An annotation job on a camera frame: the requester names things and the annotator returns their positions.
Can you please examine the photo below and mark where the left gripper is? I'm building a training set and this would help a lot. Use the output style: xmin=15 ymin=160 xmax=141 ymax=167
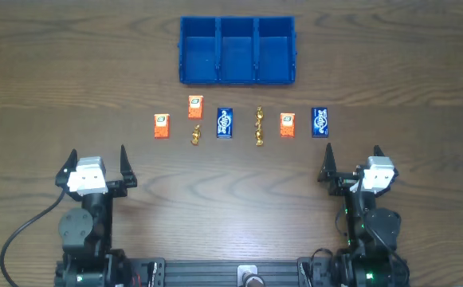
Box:
xmin=54 ymin=143 xmax=139 ymax=198

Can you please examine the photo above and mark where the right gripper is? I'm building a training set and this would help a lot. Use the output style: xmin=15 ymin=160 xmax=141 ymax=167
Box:
xmin=317 ymin=142 xmax=386 ymax=197

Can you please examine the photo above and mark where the blue candy pack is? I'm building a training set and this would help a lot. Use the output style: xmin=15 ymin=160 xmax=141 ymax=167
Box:
xmin=216 ymin=107 xmax=233 ymax=140
xmin=311 ymin=107 xmax=329 ymax=139

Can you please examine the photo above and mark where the orange candy box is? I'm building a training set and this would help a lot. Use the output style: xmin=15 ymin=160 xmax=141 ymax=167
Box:
xmin=280 ymin=112 xmax=296 ymax=139
xmin=187 ymin=95 xmax=205 ymax=120
xmin=153 ymin=113 xmax=171 ymax=140

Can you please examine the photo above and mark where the blue tray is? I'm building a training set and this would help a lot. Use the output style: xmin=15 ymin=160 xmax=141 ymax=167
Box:
xmin=178 ymin=15 xmax=297 ymax=85

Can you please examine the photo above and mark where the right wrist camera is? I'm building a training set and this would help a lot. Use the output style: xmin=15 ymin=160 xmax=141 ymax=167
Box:
xmin=360 ymin=155 xmax=396 ymax=191

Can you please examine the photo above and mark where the mounting rail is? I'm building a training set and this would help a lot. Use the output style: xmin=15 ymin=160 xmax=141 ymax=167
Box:
xmin=54 ymin=257 xmax=338 ymax=287

